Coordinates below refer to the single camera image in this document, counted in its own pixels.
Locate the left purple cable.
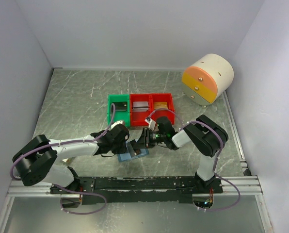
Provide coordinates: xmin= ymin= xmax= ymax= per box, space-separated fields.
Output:
xmin=10 ymin=103 xmax=116 ymax=180

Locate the purple cable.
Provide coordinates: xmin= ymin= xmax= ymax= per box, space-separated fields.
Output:
xmin=10 ymin=103 xmax=116 ymax=180
xmin=145 ymin=108 xmax=225 ymax=175

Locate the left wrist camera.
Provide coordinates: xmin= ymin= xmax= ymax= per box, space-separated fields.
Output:
xmin=112 ymin=120 xmax=125 ymax=127

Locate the black card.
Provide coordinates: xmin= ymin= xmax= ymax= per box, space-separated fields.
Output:
xmin=114 ymin=101 xmax=128 ymax=112

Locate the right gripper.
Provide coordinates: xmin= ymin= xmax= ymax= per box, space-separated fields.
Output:
xmin=133 ymin=127 xmax=166 ymax=149

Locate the round drawer cabinet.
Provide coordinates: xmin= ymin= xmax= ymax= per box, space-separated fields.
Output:
xmin=181 ymin=53 xmax=234 ymax=106

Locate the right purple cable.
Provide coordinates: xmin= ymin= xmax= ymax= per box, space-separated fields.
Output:
xmin=145 ymin=108 xmax=225 ymax=175

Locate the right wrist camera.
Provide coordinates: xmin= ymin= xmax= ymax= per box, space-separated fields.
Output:
xmin=145 ymin=117 xmax=156 ymax=131

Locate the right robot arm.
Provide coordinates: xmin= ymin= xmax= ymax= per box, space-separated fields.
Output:
xmin=131 ymin=115 xmax=229 ymax=193

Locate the white striped card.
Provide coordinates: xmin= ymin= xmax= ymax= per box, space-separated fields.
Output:
xmin=132 ymin=101 xmax=149 ymax=112

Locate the red plastic bin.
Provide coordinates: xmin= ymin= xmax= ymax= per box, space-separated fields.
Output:
xmin=151 ymin=93 xmax=175 ymax=125
xmin=129 ymin=94 xmax=152 ymax=127

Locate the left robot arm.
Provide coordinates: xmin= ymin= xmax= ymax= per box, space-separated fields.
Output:
xmin=11 ymin=123 xmax=129 ymax=194

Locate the grey card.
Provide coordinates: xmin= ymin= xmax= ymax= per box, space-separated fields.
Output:
xmin=128 ymin=139 xmax=142 ymax=157

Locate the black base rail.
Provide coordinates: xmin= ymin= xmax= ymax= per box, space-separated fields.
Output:
xmin=49 ymin=176 xmax=224 ymax=206

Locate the gold card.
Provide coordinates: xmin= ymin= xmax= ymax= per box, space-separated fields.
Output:
xmin=154 ymin=101 xmax=168 ymax=110

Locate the blue card holder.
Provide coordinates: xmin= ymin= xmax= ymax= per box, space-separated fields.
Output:
xmin=117 ymin=142 xmax=149 ymax=162

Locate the green plastic bin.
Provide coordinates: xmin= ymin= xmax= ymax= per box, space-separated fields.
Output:
xmin=107 ymin=94 xmax=130 ymax=127

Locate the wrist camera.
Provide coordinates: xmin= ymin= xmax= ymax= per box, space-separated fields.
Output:
xmin=145 ymin=117 xmax=156 ymax=131
xmin=112 ymin=120 xmax=125 ymax=127

